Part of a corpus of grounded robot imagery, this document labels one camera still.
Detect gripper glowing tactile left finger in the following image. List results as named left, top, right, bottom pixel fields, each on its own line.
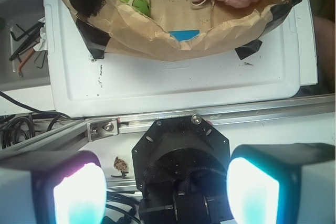
left=1, top=150, right=107, bottom=223

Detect brown paper bag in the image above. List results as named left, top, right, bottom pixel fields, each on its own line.
left=62, top=0, right=301, bottom=61

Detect blue tape label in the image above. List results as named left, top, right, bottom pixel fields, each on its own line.
left=169, top=30, right=200, bottom=42

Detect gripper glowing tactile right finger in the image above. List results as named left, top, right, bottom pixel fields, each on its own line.
left=226, top=143, right=335, bottom=223

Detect black hex key set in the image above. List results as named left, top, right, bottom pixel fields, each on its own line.
left=9, top=21, right=45, bottom=78

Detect black floor cables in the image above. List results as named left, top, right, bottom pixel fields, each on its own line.
left=0, top=91, right=79, bottom=150

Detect aluminium extrusion rail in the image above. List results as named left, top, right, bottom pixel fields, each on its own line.
left=1, top=94, right=335, bottom=151

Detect green plush animal toy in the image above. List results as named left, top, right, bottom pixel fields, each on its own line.
left=122, top=0, right=151, bottom=16

